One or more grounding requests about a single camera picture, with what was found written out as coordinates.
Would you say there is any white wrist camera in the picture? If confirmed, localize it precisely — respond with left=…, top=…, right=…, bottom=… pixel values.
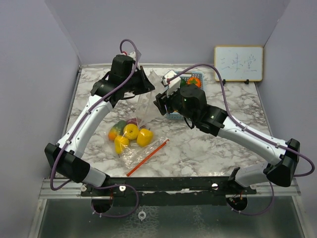
left=161, top=70, right=181, bottom=97
left=121, top=51, right=142, bottom=61

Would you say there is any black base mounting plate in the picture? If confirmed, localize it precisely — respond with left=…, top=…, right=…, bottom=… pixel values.
left=81, top=176, right=256, bottom=207

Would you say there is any orange persimmon with leaves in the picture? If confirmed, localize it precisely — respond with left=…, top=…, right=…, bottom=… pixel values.
left=187, top=77, right=202, bottom=88

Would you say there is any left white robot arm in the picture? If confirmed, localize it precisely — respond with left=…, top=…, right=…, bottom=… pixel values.
left=45, top=52, right=155, bottom=196

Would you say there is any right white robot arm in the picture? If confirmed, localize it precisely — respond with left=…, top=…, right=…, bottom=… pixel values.
left=154, top=84, right=300, bottom=194

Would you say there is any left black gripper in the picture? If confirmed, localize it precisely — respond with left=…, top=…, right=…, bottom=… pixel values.
left=123, top=66, right=155, bottom=96

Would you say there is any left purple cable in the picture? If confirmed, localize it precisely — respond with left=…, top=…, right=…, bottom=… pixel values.
left=50, top=39, right=140, bottom=218

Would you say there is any green orange mango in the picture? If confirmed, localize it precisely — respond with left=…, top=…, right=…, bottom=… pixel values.
left=108, top=120, right=127, bottom=141

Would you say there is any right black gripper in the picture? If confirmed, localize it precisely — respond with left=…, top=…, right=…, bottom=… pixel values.
left=154, top=85, right=197, bottom=123

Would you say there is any clear bag white zipper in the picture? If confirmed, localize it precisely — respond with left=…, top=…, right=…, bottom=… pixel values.
left=135, top=70, right=164, bottom=128

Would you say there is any aluminium rail frame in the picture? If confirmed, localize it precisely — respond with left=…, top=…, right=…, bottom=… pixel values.
left=39, top=179, right=301, bottom=199

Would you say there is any blue perforated plastic basket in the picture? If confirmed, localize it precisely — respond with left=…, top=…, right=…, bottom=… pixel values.
left=166, top=71, right=204, bottom=119

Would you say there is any yellow pear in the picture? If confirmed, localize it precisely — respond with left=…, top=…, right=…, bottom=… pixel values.
left=123, top=123, right=139, bottom=140
left=114, top=135, right=130, bottom=154

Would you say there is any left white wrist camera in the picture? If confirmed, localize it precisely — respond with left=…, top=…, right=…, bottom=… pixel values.
left=121, top=51, right=142, bottom=61

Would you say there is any red zipper clear bag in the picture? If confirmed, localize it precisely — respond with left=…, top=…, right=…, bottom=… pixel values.
left=107, top=118, right=170, bottom=177

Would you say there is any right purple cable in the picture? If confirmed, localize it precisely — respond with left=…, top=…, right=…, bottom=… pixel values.
left=164, top=63, right=316, bottom=216

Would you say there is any purple cable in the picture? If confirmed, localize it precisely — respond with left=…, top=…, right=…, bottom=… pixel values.
left=164, top=63, right=316, bottom=216
left=50, top=39, right=140, bottom=218

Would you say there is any small whiteboard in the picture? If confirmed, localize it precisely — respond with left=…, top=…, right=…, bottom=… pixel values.
left=214, top=45, right=264, bottom=82

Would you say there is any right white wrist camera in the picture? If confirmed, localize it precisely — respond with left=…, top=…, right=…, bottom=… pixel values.
left=161, top=70, right=181, bottom=97

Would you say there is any yellow bell pepper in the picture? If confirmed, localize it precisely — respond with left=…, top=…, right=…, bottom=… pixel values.
left=137, top=128, right=154, bottom=147

